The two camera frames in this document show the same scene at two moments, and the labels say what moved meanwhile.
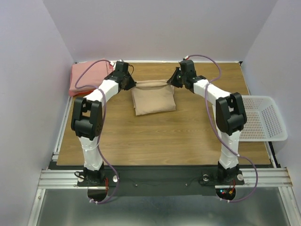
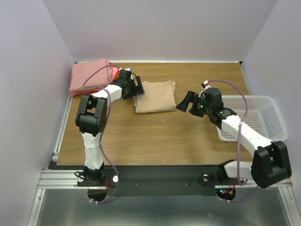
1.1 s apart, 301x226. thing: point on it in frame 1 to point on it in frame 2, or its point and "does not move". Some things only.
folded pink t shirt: (92, 75) does not move
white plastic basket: (264, 121) does not move
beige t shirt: (153, 97) does not move
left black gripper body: (130, 83) to (132, 81)
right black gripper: (175, 78) to (192, 106)
